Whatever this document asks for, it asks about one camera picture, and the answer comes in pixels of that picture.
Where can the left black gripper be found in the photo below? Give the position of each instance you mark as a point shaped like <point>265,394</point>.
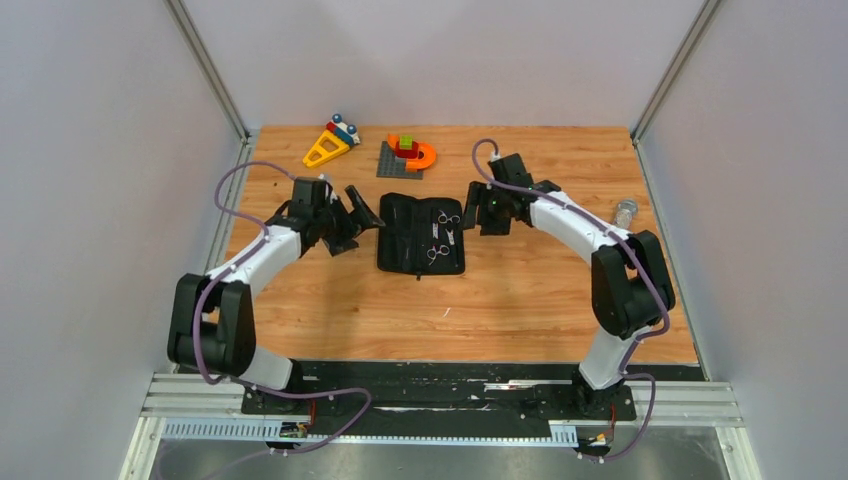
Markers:
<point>359,219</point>

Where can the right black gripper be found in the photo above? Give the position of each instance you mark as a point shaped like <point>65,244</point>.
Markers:
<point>477,194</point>

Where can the silver scissors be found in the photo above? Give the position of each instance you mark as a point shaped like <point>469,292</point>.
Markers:
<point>444,226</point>
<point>437,252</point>

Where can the black zip tool case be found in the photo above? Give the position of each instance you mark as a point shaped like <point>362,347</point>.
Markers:
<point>407,235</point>

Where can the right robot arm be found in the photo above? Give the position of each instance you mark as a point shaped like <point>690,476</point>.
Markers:
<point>631,291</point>

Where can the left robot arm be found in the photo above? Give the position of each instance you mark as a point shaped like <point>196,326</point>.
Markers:
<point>212,324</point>

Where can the orange curved toy piece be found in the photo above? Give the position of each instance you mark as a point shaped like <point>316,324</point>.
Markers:
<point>427,155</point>

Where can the red lego block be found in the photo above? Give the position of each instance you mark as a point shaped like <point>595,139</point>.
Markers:
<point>407,154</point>

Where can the grey lego baseplate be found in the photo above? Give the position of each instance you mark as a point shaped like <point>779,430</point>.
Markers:
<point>391,166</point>

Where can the yellow triangle toy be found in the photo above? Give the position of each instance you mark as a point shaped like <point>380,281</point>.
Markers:
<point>337,138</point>

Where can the clear tube of beads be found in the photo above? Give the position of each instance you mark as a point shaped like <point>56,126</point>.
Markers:
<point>625,213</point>

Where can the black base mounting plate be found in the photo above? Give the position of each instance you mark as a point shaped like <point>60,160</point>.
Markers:
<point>433,399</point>

